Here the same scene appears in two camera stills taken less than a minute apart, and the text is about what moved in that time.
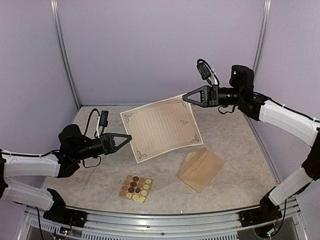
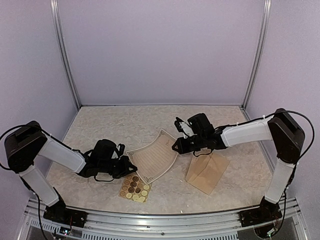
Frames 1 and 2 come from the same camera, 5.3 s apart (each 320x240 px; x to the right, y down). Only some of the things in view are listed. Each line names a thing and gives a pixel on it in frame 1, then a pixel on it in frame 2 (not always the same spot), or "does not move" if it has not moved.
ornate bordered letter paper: [162, 128] -> [154, 158]
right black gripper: [209, 96] -> [182, 149]
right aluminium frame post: [263, 27] does not move
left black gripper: [112, 148] -> [126, 164]
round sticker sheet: [136, 188] does not move
